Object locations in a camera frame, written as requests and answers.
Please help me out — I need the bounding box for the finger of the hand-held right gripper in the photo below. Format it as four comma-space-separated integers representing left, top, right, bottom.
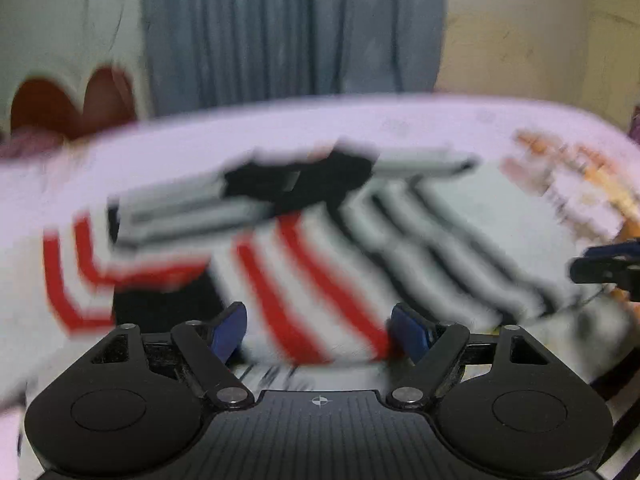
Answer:
570, 241, 640, 287

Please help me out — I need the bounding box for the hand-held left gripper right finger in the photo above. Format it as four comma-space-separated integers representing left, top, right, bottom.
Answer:
387, 302, 552, 409

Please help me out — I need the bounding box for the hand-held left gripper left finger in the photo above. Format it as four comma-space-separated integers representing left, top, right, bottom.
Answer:
90, 302, 254, 409

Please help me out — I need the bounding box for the red black striped white sweater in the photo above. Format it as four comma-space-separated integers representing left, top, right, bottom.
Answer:
42, 144, 576, 367

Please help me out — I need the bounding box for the white floral bed sheet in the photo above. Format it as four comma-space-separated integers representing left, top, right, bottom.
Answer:
0, 92, 640, 480

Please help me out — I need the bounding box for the cream wardrobe with purple panels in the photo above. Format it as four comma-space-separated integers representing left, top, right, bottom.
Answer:
575, 0, 640, 142

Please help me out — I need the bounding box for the red heart-shaped headboard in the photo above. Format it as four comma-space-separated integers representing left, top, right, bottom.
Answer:
10, 64, 139, 142

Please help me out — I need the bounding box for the grey blue curtain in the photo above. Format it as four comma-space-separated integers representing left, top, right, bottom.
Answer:
140, 0, 448, 117

